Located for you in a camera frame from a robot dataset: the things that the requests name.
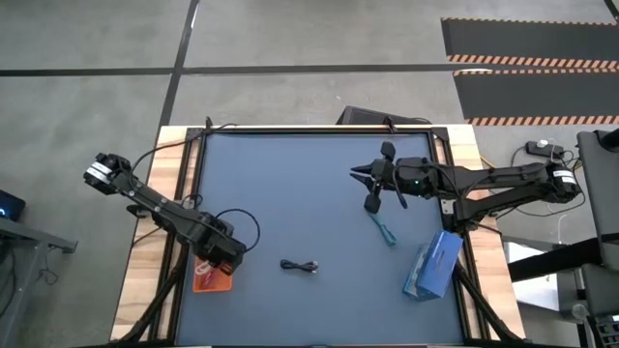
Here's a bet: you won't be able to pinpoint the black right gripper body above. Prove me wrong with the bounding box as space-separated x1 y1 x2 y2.
363 140 439 215

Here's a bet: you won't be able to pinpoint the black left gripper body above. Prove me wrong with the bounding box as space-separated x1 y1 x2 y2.
195 217 247 276

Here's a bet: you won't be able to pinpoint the teal USB-C cable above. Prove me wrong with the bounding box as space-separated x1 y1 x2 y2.
369 211 398 247

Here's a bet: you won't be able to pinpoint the black USB-C cable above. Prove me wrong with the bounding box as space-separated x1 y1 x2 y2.
280 258 319 276

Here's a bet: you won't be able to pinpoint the orange plastic tray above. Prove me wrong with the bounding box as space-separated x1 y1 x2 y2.
192 255 233 295

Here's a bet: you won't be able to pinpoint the black case behind table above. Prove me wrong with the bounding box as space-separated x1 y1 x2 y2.
336 104 432 128

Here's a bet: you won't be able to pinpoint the blue table mat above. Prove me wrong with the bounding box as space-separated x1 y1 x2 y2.
174 132 465 347

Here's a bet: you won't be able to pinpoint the blue cardboard box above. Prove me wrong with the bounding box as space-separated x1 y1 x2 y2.
401 229 464 303

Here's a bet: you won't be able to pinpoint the black power strip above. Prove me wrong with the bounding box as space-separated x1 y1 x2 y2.
525 139 566 160

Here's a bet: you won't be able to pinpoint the black hazard-striped floor mat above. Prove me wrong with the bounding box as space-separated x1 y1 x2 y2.
453 69 619 127
440 16 619 70

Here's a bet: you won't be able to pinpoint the black crossbar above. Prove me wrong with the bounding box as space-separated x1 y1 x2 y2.
507 236 605 284

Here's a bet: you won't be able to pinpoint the grey equipment cabinet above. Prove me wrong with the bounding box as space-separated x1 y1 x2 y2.
555 128 619 320

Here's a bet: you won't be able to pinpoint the grey side desk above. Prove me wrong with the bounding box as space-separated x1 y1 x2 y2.
0 217 78 348

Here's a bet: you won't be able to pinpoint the black device with blue light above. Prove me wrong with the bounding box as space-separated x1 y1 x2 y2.
0 188 27 222

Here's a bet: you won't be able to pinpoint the control panel with buttons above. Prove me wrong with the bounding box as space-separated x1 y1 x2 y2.
585 313 619 348

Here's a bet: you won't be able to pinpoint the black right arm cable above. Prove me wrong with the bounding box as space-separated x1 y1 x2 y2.
392 166 410 211

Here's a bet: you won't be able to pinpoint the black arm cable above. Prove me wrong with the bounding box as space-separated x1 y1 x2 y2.
392 166 410 211
128 123 263 255

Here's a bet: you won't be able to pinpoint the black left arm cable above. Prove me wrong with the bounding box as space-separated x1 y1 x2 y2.
128 123 263 255

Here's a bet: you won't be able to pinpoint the black aluminium table frame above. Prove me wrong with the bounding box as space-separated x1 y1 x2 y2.
115 124 528 348

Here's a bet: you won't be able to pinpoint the tangled floor cables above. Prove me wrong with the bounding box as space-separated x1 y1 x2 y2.
481 144 589 218

